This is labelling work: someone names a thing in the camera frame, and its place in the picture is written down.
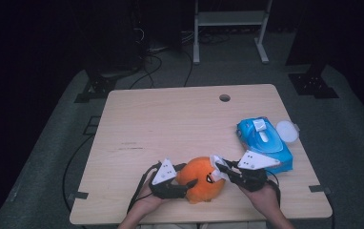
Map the grey tape piece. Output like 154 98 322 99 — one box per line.
67 191 90 201
308 184 333 196

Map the right hand-held gripper cable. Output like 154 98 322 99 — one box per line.
265 171 282 208

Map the black stand base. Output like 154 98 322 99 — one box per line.
73 68 140 104
286 63 340 99

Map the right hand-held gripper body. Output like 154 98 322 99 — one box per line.
230 150 281 193

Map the left hand-held gripper cable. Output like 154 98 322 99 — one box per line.
126 161 163 214

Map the long black floor cable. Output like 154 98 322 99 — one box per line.
61 135 94 214

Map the person's right hand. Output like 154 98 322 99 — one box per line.
238 182 281 218

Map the person's left hand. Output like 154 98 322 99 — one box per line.
134 180 172 215

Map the hand-held gripper cable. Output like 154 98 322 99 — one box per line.
126 161 163 214
265 171 282 208

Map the black looped floor cable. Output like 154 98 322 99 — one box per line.
129 53 164 90

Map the white wet wipe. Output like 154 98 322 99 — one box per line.
209 155 233 183

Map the orange plush toy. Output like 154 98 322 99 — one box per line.
174 156 227 205

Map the white metal stand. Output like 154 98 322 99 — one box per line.
192 0 273 66

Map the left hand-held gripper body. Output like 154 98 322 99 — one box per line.
148 157 188 200

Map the blue wet wipe pack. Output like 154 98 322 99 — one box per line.
235 116 301 176

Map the black straight floor cable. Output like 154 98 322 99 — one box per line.
182 50 194 88

